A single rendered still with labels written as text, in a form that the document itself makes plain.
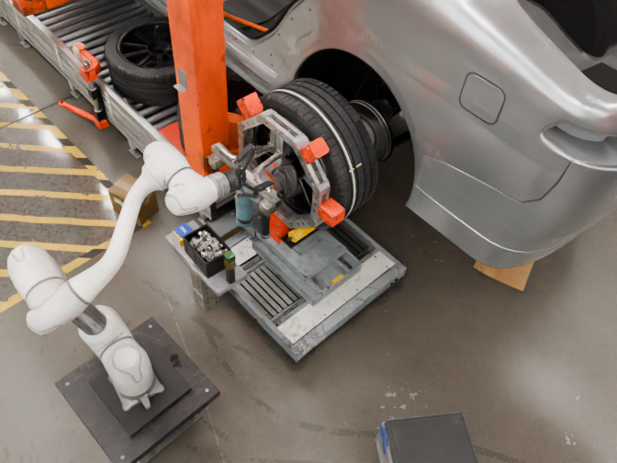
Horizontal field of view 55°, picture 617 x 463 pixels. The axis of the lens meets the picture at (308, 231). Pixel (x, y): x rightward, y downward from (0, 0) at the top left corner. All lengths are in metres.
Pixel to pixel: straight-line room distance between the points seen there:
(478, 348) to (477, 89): 1.56
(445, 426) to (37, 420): 1.84
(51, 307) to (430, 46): 1.55
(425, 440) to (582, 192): 1.17
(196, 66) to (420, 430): 1.76
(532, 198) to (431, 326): 1.22
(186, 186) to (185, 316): 1.41
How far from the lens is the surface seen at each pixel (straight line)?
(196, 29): 2.48
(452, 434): 2.69
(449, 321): 3.35
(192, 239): 2.78
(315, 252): 3.17
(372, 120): 2.81
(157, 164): 1.99
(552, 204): 2.31
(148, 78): 3.81
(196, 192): 1.91
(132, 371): 2.47
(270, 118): 2.52
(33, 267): 2.07
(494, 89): 2.17
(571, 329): 3.59
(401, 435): 2.63
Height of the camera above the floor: 2.75
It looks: 51 degrees down
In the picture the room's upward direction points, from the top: 6 degrees clockwise
